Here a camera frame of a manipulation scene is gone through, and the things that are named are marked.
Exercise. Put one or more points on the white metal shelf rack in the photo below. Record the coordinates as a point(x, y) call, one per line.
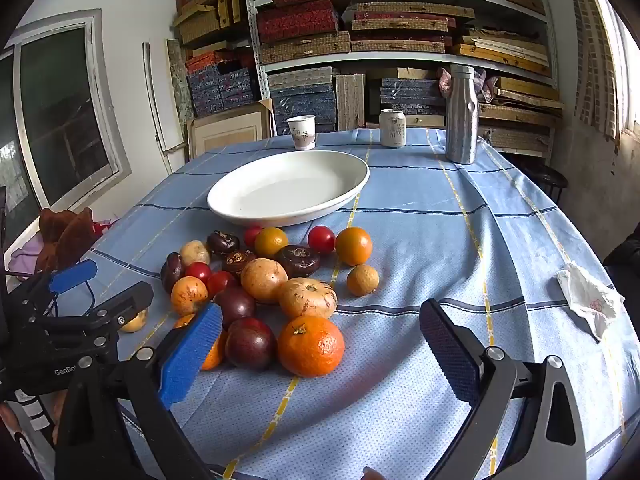
point(252, 25)

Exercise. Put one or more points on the stack of yellow wooden boxes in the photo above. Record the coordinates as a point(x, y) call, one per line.
point(515, 55)

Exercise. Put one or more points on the red patterned cloth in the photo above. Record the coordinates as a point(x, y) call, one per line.
point(102, 227)

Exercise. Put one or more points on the small mandarin orange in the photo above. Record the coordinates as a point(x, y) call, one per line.
point(216, 355)

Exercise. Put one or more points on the tan purple-striped round fruit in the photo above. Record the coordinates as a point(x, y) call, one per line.
point(307, 298)

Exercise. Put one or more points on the bamboo curtain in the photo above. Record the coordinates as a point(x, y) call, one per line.
point(595, 60)

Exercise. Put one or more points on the small tan round fruit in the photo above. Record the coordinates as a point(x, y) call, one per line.
point(362, 280)

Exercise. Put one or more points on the stack of orange-red boxes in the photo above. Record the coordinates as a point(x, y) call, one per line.
point(210, 61)

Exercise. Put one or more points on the blue checked tablecloth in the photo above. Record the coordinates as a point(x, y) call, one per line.
point(425, 240)

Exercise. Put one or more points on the grey framed window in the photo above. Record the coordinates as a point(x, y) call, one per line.
point(60, 110)

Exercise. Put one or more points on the large pale speckled fruit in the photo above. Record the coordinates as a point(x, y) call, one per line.
point(263, 280)

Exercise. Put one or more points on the silver metal bottle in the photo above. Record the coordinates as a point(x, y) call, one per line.
point(461, 120)

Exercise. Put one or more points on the dark purple passion fruit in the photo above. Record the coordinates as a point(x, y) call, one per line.
point(235, 305)
point(171, 271)
point(250, 347)

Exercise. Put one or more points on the person's right hand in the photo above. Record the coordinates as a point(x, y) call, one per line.
point(374, 475)

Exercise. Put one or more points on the stack of blue patterned boxes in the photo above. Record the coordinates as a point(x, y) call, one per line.
point(220, 90)

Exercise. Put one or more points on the purple cloth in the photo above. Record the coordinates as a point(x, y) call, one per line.
point(27, 257)

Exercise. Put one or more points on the white paper cup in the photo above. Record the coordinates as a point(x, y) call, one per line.
point(301, 132)

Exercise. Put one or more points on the white oval plate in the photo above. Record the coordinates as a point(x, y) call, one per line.
point(290, 187)

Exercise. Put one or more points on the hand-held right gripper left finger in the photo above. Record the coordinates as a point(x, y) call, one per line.
point(192, 355)

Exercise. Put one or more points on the grey marble slab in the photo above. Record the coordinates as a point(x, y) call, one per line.
point(180, 82)

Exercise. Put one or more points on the orange-tan round fruit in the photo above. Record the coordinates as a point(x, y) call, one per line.
point(189, 295)

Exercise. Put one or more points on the black round stool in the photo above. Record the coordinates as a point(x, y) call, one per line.
point(547, 180)

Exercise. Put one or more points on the stack of dark blue boxes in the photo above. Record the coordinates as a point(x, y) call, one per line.
point(410, 95)

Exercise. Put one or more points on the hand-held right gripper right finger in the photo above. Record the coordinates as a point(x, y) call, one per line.
point(450, 355)

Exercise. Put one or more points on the brown cloth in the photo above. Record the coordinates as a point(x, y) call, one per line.
point(65, 240)

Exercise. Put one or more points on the stack of grey-blue boxes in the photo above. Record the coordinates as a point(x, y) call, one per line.
point(302, 102)

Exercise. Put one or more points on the dark brown water chestnut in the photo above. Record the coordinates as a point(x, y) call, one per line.
point(239, 261)
point(223, 242)
point(298, 260)

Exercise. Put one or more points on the smooth orange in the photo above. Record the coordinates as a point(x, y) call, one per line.
point(353, 246)

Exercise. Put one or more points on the wooden picture frame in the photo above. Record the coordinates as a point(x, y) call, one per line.
point(227, 132)

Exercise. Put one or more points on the crumpled white tissue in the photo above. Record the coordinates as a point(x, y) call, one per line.
point(590, 300)

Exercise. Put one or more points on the stack of red patterned boxes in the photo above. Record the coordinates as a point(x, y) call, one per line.
point(295, 17)

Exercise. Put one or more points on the red cherry tomato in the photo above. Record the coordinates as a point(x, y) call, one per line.
point(198, 272)
point(221, 282)
point(251, 234)
point(321, 239)

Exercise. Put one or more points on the white drink can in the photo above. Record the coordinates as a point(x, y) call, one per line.
point(392, 130)

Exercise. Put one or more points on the dark cloth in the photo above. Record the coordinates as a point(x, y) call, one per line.
point(625, 265)

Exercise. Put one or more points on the stack of woven straw boxes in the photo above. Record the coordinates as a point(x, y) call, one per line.
point(400, 25)

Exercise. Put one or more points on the yellowish orange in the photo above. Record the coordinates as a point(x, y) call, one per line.
point(271, 242)

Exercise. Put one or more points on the small yellow striped fruit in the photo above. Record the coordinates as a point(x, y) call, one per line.
point(135, 322)

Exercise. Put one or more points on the pink cloth bundle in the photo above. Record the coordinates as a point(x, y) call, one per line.
point(482, 85)

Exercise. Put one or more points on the bright window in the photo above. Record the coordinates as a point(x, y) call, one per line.
point(625, 60)

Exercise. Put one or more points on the small pale speckled fruit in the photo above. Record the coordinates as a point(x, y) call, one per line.
point(194, 252)

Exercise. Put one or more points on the large bumpy mandarin orange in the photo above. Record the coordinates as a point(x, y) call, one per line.
point(311, 346)

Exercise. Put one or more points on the stack of yellow straw boxes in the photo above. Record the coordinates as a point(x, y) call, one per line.
point(205, 22)

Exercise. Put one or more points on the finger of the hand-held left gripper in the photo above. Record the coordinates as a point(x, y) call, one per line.
point(127, 302)
point(72, 276)

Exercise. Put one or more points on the upright woven straw boxes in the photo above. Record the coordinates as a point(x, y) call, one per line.
point(350, 102)

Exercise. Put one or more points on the white leaning board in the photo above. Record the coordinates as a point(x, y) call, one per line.
point(156, 100)

